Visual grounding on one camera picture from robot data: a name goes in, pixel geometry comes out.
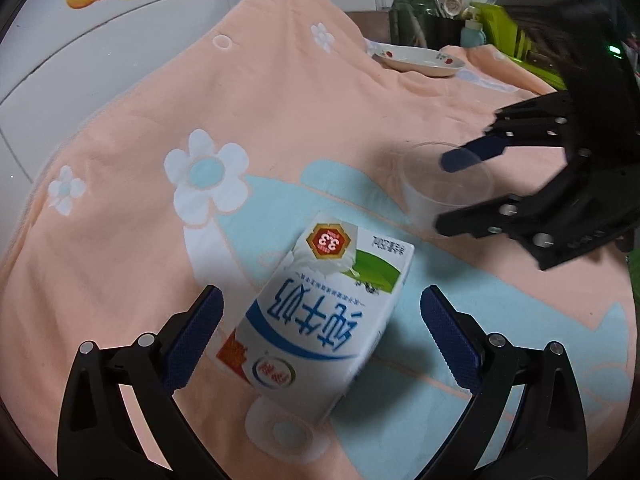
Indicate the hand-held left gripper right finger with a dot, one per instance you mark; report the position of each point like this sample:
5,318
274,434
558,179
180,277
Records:
450,340

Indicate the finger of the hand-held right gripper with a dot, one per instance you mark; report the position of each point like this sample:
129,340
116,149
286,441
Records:
470,157
475,222

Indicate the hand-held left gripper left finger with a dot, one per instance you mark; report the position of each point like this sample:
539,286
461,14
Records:
195,340

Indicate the clear plastic cup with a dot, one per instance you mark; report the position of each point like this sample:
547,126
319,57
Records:
425,200

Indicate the large white blue milk carton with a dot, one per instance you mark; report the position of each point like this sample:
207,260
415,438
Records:
310,320

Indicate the white plate with red print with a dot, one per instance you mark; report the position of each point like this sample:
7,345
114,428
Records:
420,60

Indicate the light blue bottle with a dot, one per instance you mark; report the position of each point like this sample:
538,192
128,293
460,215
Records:
472,35

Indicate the green dish rack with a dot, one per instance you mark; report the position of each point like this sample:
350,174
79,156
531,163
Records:
505,40

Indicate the dark green utensil holder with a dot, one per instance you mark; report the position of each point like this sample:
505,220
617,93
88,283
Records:
412,20

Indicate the peach floral blanket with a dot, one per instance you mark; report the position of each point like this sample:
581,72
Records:
125,110

